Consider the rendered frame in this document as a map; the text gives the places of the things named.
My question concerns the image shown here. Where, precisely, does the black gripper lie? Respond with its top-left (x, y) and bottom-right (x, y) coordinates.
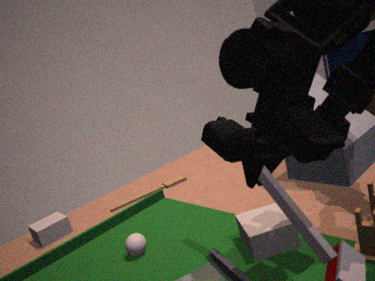
top-left (201, 85), bottom-right (313, 189)

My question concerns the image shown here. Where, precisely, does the green flat mat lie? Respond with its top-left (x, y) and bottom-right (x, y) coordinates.
top-left (23, 198), bottom-right (327, 281)

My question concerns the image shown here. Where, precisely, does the white golf ball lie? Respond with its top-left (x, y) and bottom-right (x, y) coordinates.
top-left (124, 232), bottom-right (147, 256)

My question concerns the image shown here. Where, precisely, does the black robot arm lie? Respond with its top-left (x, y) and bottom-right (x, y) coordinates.
top-left (219, 0), bottom-right (375, 164)

